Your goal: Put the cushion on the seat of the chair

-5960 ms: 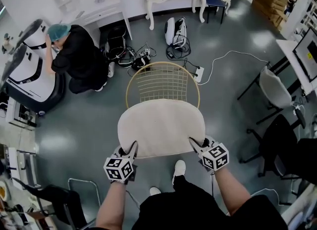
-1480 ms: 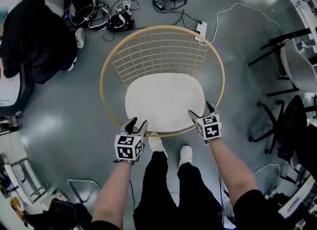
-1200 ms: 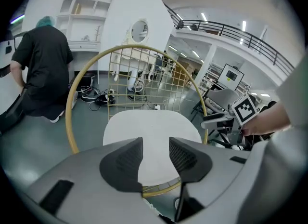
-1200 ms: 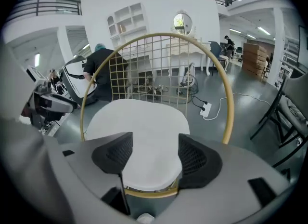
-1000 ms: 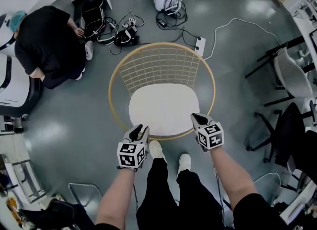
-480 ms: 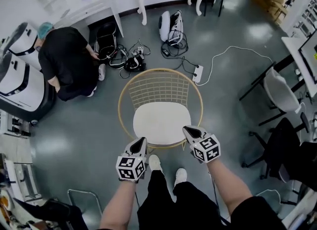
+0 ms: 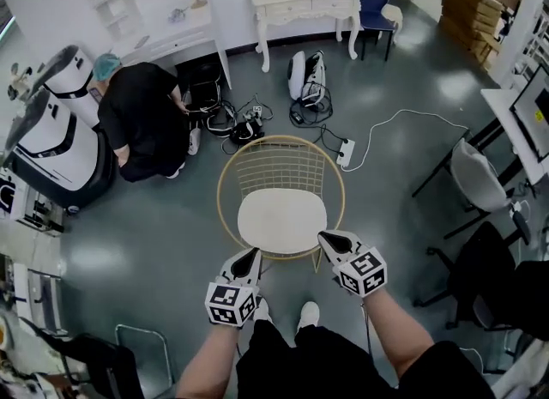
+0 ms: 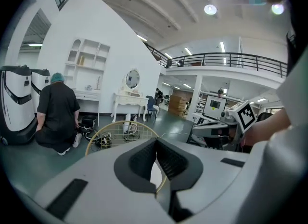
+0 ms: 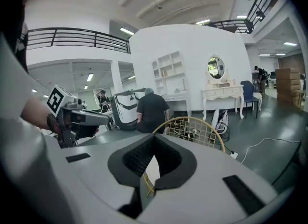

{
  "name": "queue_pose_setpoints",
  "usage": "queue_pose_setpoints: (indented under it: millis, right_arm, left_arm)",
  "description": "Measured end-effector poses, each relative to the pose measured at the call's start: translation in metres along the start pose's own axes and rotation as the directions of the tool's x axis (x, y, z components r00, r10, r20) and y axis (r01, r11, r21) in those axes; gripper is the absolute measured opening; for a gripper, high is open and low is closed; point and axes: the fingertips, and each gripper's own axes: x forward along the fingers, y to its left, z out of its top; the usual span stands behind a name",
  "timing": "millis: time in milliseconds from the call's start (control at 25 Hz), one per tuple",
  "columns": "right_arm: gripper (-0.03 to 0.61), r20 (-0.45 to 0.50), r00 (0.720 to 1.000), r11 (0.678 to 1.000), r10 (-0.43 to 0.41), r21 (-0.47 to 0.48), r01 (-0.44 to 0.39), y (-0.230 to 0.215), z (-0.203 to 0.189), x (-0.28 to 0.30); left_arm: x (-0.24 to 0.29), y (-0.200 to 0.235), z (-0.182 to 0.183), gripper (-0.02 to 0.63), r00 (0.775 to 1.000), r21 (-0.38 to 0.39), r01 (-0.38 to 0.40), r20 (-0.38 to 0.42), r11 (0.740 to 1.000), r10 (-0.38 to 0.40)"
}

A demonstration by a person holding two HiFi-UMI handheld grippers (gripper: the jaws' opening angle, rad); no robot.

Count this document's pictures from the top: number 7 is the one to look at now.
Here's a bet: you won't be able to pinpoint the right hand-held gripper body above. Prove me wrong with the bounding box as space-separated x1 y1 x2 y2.
329 240 389 299

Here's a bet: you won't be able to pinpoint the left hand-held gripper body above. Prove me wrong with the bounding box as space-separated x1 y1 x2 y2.
204 275 262 328

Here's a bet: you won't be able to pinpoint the white cloth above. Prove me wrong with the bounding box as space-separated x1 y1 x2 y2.
238 188 329 257

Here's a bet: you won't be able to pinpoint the gold wire chair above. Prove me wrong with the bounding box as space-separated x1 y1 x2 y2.
216 134 347 274

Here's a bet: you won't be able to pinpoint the person's right forearm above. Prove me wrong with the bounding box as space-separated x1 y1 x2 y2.
362 289 434 385

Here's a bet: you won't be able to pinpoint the person's left forearm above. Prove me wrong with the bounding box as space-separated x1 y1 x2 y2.
173 323 241 399

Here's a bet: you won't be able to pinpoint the black office chair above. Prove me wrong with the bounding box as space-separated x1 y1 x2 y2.
413 221 549 334

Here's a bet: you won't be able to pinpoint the grey office chair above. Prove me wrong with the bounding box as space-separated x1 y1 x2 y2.
449 139 514 214

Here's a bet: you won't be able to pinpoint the person's left white shoe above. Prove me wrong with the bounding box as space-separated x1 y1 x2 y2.
252 296 275 325

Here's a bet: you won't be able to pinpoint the person's white shoe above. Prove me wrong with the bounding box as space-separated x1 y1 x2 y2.
252 296 275 325
294 301 321 329

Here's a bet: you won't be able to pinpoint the person's right white shoe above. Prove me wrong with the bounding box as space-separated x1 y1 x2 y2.
294 301 321 329

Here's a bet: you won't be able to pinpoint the white power strip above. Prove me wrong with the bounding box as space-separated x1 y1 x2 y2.
336 138 357 167

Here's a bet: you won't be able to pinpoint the person's black trousers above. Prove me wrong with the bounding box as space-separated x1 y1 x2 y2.
234 318 498 399

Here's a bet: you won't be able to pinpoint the black headset device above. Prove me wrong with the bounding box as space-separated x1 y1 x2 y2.
229 118 262 145

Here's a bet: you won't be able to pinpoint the white hard-shell pack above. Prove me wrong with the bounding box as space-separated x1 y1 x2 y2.
286 49 329 102

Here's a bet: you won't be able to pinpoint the black backpack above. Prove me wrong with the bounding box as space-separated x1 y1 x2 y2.
178 62 224 132

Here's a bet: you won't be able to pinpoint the white desk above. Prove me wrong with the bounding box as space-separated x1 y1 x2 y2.
480 88 549 186

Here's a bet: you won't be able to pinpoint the white and black service robot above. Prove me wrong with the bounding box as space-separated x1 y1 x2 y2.
3 87 118 210
36 44 104 130

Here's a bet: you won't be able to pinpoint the computer monitor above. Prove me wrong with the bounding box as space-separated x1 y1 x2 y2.
508 64 549 162

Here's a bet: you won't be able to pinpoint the beige stool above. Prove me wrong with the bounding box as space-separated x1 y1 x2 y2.
381 4 404 45

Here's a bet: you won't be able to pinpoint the white shelf desk unit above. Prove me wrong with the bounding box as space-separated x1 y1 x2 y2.
75 0 235 89

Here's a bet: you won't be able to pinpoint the teal hair net cap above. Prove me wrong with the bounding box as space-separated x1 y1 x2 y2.
93 52 123 82

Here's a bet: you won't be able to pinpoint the white dressing table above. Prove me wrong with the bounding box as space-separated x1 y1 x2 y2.
247 0 364 73

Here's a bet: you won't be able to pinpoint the stack of cardboard boxes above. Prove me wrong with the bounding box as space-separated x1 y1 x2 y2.
439 0 505 72

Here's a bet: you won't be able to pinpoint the black chair with chrome frame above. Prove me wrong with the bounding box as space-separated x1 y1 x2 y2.
38 323 176 399

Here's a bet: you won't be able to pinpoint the black tangled cable bundle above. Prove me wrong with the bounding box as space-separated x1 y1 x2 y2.
289 83 334 126

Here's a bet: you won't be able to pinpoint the white power cable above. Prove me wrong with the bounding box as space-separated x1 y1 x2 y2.
342 108 471 173

